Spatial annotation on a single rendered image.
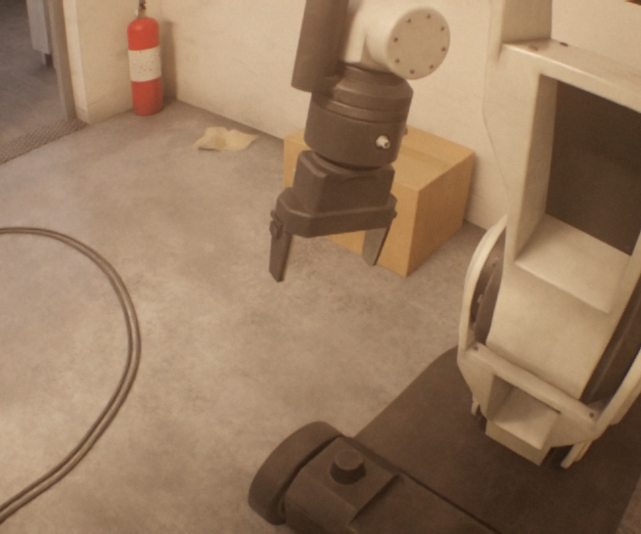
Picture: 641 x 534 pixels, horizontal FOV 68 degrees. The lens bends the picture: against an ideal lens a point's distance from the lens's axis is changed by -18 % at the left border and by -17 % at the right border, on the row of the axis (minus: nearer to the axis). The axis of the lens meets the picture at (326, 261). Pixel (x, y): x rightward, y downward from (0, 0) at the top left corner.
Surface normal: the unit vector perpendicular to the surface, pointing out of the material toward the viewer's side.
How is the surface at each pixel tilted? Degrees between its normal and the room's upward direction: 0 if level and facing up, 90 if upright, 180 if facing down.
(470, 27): 90
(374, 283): 0
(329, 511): 45
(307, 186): 82
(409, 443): 0
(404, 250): 90
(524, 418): 37
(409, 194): 90
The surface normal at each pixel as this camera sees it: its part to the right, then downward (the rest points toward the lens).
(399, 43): 0.46, 0.57
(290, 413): 0.04, -0.79
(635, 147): -0.63, 0.69
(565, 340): -0.66, 0.54
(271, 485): -0.44, -0.18
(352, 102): -0.23, 0.53
